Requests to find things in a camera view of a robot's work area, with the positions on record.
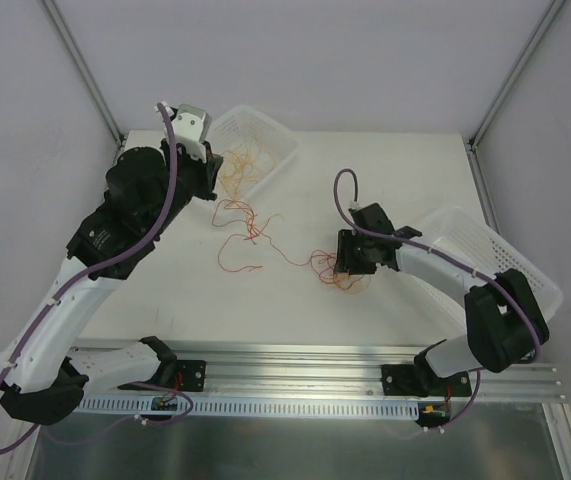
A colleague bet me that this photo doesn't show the yellow cables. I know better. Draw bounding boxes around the yellow cables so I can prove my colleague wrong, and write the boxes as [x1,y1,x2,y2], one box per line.
[217,137,286,199]

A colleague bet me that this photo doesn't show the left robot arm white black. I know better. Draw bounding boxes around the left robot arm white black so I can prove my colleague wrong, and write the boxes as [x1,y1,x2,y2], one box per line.
[0,142,224,425]

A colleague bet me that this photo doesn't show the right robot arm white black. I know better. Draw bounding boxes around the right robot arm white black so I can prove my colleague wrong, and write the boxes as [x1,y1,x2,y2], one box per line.
[335,203,563,397]

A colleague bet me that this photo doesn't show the white left plastic basket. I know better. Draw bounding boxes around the white left plastic basket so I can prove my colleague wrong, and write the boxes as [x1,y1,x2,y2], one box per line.
[207,105,299,202]

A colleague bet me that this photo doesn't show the white plastic basket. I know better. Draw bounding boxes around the white plastic basket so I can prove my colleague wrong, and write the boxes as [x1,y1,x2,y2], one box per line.
[207,105,299,202]
[413,205,564,321]

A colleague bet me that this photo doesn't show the white right plastic basket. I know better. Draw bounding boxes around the white right plastic basket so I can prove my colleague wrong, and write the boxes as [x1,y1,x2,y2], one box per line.
[413,205,564,321]

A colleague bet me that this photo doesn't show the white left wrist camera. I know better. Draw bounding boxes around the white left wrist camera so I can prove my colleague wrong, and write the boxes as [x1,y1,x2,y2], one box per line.
[156,101,211,163]

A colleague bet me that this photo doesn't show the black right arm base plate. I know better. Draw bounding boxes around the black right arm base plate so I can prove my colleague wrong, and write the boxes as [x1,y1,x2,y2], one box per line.
[380,364,472,398]

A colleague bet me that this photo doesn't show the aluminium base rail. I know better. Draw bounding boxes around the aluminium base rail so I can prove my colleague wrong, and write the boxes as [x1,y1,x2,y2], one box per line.
[24,339,566,404]

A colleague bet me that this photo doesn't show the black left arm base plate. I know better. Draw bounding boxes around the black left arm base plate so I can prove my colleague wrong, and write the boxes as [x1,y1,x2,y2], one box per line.
[119,359,207,392]

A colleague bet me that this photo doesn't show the aluminium frame post left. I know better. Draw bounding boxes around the aluminium frame post left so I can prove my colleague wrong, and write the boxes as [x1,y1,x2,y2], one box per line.
[37,0,125,145]

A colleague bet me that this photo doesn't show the aluminium frame post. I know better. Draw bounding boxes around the aluminium frame post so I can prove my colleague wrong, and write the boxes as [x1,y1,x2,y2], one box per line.
[37,0,125,145]
[466,0,569,151]

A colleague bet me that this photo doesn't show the white slotted cable duct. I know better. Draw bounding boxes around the white slotted cable duct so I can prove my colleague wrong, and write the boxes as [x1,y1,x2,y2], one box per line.
[75,394,419,421]

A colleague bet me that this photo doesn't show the aluminium frame post right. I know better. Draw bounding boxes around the aluminium frame post right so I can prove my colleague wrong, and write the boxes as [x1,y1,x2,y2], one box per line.
[466,0,569,151]

